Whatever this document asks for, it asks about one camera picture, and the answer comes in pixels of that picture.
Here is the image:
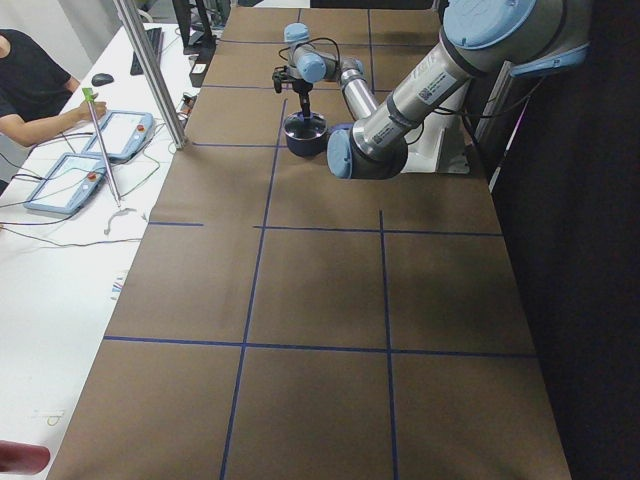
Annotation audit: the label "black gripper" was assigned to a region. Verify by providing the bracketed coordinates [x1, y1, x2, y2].
[292, 79, 314, 120]

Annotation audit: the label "glass pot lid blue knob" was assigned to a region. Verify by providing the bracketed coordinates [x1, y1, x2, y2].
[284, 111, 327, 141]

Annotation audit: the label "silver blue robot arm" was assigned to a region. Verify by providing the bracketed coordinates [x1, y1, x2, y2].
[284, 1, 592, 180]

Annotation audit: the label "dark blue saucepan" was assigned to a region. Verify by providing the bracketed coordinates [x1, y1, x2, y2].
[283, 111, 328, 158]

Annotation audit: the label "black keyboard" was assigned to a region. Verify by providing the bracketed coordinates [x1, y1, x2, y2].
[129, 27, 165, 77]

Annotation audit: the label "far blue teach pendant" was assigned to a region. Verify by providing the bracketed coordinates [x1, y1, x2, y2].
[99, 110, 154, 165]

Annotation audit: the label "blue teach pendant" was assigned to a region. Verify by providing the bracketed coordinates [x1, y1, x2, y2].
[24, 153, 105, 215]
[99, 110, 154, 165]

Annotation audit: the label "black computer mouse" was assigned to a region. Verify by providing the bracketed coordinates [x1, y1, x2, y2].
[91, 73, 114, 87]

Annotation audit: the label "thin metal rod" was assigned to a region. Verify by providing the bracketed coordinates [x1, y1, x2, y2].
[81, 87, 121, 208]

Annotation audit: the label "near blue teach pendant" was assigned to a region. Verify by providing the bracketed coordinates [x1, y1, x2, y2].
[24, 153, 105, 215]

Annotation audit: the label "person in black shirt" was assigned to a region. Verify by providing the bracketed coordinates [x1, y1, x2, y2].
[1, 29, 92, 147]

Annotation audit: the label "red cylinder object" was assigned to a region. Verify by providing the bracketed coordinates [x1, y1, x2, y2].
[0, 440, 51, 475]

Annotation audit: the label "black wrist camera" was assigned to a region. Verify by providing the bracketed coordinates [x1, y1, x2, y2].
[272, 69, 293, 94]

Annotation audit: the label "aluminium frame post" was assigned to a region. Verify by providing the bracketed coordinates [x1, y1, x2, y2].
[113, 0, 187, 150]

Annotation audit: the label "white camera post base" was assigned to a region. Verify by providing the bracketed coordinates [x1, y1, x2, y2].
[402, 114, 470, 175]

